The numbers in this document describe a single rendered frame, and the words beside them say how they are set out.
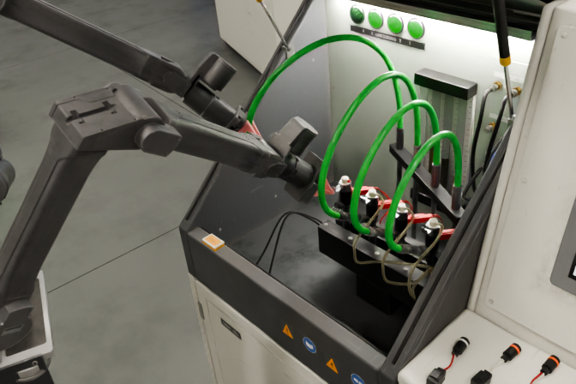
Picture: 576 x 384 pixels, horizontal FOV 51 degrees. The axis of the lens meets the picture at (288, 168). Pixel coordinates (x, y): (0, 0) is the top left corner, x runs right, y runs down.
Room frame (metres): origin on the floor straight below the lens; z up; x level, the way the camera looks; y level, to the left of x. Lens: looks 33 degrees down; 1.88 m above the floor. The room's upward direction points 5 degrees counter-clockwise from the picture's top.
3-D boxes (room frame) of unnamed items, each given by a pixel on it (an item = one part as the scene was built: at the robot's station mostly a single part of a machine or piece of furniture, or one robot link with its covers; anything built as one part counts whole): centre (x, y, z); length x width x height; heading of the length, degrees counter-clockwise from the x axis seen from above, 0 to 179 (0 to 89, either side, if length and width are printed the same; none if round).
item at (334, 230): (1.05, -0.20, 0.91); 0.34 x 0.10 x 0.15; 40
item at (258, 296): (0.98, 0.05, 0.87); 0.62 x 0.04 x 0.16; 40
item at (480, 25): (1.31, -0.33, 1.43); 0.54 x 0.03 x 0.02; 40
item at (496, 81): (1.12, -0.48, 1.20); 0.13 x 0.03 x 0.31; 40
